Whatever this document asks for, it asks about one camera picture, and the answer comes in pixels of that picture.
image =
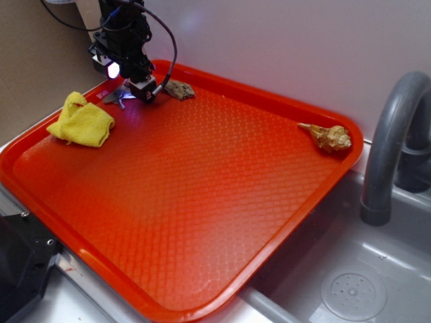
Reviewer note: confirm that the red plastic tray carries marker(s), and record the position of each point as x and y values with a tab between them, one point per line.
231	159

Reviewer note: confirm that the round sink drain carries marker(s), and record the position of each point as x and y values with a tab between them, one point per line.
354	294

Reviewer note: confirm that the white lit gripper finger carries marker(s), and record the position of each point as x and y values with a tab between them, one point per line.
105	66

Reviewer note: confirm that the brown driftwood piece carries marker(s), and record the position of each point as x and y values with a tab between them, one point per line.
179	90

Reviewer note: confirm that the grey plastic sink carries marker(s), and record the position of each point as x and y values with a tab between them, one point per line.
287	287

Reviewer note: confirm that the wooden board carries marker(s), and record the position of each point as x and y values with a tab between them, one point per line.
90	13

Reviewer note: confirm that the tan conch seashell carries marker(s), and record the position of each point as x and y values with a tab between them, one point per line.
331	139

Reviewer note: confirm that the grey curved faucet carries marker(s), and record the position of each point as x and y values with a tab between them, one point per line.
400	151

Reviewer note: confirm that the silver keys bunch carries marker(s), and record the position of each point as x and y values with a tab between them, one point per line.
118	96

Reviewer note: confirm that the black sensor gripper finger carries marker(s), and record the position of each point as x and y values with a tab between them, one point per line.
143	90

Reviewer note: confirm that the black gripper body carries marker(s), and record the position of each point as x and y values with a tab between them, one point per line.
124	32

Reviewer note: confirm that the yellow cloth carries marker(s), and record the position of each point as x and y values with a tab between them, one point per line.
82	122

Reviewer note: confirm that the black mount block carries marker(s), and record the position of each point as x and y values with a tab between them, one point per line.
28	253

